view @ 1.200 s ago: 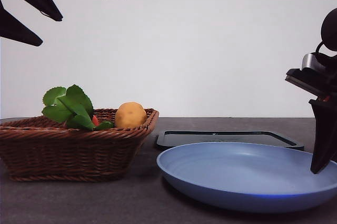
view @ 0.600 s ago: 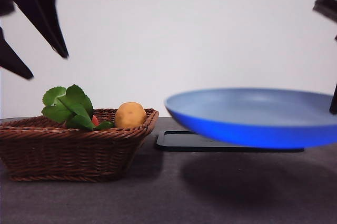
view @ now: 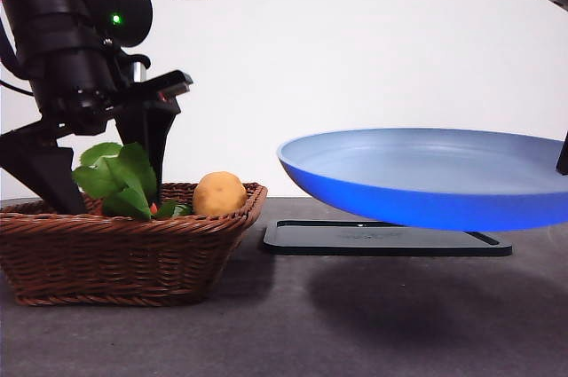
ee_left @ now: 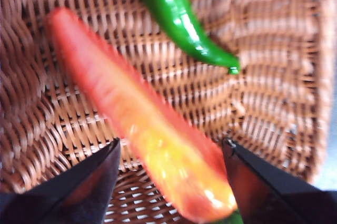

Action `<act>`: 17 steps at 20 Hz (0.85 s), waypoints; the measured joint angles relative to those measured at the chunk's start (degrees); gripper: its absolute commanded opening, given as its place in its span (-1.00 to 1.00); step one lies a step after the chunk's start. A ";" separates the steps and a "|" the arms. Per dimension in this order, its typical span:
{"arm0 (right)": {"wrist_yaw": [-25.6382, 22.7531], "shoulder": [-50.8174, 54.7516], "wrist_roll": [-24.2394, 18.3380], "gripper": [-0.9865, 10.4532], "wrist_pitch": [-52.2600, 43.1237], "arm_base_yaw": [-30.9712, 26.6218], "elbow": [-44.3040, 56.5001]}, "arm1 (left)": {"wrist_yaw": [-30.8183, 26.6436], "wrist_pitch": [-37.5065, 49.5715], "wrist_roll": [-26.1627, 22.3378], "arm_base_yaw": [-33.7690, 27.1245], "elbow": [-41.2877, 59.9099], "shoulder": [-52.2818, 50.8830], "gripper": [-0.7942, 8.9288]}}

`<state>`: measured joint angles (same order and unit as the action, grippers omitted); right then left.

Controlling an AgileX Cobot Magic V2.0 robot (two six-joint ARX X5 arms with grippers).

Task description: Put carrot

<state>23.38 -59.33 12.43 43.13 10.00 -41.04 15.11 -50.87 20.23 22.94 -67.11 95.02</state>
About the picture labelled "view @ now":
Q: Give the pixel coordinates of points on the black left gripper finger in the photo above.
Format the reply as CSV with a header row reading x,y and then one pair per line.
x,y
44,164
148,128

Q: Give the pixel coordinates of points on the black rectangular tray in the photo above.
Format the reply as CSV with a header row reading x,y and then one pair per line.
x,y
310,241

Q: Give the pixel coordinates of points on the blue round plate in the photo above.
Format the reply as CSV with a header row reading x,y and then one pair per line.
x,y
399,190

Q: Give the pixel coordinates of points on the small green vegetable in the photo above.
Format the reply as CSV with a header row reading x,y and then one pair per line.
x,y
179,210

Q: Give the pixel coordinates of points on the brown wicker basket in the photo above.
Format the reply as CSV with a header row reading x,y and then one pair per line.
x,y
111,257

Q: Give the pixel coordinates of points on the orange carrot with green leaves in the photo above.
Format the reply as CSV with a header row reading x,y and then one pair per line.
x,y
128,173

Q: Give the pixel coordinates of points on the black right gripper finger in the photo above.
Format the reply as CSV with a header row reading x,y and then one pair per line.
x,y
563,155

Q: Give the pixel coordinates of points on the yellow-brown potato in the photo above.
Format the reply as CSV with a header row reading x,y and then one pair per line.
x,y
219,195

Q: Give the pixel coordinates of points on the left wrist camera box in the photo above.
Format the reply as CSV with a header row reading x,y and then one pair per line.
x,y
175,82

